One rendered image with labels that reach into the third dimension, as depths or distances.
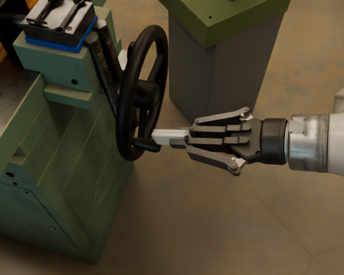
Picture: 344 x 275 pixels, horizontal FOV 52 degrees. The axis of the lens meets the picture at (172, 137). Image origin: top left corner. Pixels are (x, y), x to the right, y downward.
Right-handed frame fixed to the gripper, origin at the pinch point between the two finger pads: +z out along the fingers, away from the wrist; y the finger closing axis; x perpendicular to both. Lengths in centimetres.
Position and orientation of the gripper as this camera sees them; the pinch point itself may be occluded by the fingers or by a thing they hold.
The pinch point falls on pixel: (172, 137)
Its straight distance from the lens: 64.4
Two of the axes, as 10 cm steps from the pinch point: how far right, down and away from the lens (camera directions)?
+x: 3.2, 5.8, 7.5
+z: -9.1, -0.3, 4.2
